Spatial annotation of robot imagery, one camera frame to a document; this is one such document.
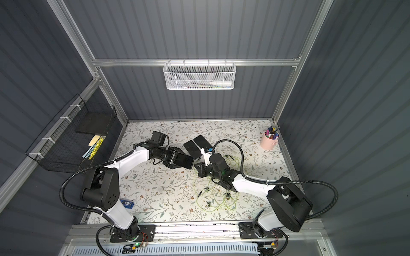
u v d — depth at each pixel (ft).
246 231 2.41
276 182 1.59
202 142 3.55
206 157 2.47
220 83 2.92
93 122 2.70
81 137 2.51
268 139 3.16
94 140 2.52
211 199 2.77
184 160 3.14
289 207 1.42
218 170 2.16
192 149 3.36
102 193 1.53
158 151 2.37
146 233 2.38
